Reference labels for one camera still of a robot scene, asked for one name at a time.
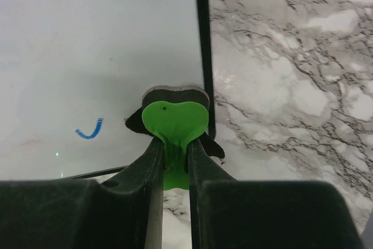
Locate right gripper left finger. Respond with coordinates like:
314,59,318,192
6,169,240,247
1,138,163,248

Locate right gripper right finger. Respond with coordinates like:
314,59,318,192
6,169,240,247
188,140,364,249

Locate green black whiteboard eraser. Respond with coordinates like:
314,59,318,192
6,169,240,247
125,85,225,191

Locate white whiteboard black frame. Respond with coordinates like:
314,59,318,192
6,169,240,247
1,0,213,180

